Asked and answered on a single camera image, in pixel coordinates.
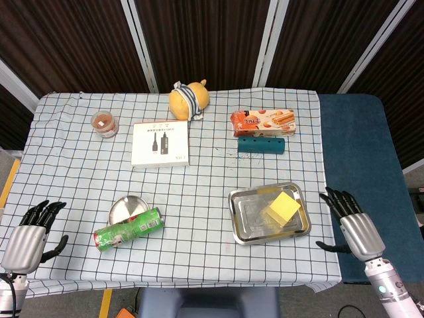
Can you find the dark blue padded table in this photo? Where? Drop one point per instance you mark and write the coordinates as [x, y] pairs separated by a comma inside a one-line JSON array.
[[357, 149]]

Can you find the black device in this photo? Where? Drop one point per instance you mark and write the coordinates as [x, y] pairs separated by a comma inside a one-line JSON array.
[[417, 205]]

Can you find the brown folding screen white frames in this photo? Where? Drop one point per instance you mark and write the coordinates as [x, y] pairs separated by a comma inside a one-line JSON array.
[[215, 39]]

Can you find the round steel plate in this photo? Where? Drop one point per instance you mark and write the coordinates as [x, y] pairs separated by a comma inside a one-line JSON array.
[[127, 205]]

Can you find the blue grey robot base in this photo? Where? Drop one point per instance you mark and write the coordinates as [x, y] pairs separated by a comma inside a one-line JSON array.
[[208, 303]]

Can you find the yellow plush toy striped cloth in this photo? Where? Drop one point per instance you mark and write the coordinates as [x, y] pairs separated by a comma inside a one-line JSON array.
[[185, 99]]

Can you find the teal block with holes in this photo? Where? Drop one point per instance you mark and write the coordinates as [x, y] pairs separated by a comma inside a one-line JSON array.
[[261, 145]]

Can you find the orange egg roll snack box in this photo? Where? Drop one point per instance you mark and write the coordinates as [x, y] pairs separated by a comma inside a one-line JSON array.
[[261, 122]]

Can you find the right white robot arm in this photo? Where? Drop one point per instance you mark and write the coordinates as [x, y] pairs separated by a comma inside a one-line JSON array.
[[391, 291]]

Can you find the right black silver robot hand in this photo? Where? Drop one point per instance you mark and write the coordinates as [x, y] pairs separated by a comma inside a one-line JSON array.
[[362, 235]]

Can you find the small orange object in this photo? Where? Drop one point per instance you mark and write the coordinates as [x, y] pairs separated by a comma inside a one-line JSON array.
[[126, 313]]

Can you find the white flat product box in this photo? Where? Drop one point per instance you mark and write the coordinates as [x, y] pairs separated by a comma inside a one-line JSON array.
[[160, 144]]

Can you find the yellow foam cube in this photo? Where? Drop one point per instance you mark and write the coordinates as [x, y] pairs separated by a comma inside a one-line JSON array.
[[283, 207]]

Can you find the clear jar orange contents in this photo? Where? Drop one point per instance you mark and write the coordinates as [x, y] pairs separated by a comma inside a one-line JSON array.
[[104, 124]]

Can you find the rectangular steel tray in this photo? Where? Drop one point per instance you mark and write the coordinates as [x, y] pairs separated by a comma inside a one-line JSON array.
[[251, 215]]

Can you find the green chips can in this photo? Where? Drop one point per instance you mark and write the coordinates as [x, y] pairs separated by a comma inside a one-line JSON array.
[[132, 228]]

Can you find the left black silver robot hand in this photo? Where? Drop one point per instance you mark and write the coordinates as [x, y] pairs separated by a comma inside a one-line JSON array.
[[24, 243]]

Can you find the white checkered tablecloth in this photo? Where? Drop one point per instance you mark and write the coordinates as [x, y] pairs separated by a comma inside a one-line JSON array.
[[83, 172]]

